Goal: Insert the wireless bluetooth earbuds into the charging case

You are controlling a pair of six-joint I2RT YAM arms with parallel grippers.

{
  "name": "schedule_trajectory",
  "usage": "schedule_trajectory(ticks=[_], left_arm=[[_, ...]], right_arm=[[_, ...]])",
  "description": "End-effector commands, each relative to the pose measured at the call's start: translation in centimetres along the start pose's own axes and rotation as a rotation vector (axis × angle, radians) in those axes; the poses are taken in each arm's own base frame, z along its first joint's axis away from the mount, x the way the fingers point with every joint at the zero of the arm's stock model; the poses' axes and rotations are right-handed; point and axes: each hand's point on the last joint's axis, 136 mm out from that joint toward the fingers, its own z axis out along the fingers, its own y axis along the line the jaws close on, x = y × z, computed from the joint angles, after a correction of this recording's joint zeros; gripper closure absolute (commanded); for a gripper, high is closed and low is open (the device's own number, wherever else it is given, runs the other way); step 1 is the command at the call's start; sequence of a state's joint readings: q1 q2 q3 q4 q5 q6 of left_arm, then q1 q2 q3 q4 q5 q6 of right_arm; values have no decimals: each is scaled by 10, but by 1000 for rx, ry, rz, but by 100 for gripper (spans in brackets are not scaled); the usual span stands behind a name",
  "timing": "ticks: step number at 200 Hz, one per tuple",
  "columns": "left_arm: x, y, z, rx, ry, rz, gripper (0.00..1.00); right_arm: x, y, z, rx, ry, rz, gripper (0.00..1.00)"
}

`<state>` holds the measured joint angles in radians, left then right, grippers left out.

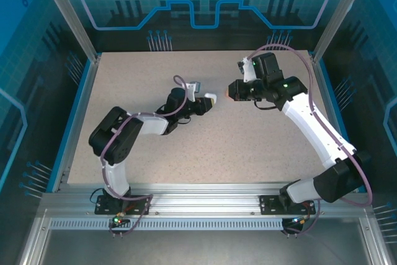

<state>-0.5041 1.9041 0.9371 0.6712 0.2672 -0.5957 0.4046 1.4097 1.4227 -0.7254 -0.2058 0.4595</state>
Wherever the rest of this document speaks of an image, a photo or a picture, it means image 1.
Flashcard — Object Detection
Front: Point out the small connector with lights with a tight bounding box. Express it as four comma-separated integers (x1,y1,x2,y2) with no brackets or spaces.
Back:
110,212,130,228
290,215,311,226

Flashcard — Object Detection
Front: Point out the metal shelf panel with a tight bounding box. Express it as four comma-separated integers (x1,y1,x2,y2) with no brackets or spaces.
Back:
17,209,391,265

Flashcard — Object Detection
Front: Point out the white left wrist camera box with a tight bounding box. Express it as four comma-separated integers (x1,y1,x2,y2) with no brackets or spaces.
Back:
185,81,203,103

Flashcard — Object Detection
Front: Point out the aluminium table side rail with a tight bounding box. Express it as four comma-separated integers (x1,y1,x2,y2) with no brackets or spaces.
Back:
310,55,367,193
51,55,102,193

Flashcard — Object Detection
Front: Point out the aluminium mounting rail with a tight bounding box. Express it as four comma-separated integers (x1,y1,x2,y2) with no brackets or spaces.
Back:
40,182,372,220

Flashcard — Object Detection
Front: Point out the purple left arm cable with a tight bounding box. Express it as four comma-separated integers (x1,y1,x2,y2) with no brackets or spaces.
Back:
100,74,189,238

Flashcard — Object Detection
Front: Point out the aluminium frame post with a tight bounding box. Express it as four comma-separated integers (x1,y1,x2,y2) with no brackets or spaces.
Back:
33,0,102,63
311,0,375,63

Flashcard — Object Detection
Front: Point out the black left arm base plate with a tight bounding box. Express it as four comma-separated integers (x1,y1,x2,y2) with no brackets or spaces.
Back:
94,195,152,215

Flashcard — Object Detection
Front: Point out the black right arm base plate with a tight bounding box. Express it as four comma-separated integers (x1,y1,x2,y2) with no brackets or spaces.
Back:
259,195,320,216

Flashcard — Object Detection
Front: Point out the slotted metal cable duct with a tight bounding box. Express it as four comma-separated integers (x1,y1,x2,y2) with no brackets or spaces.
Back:
49,218,285,231

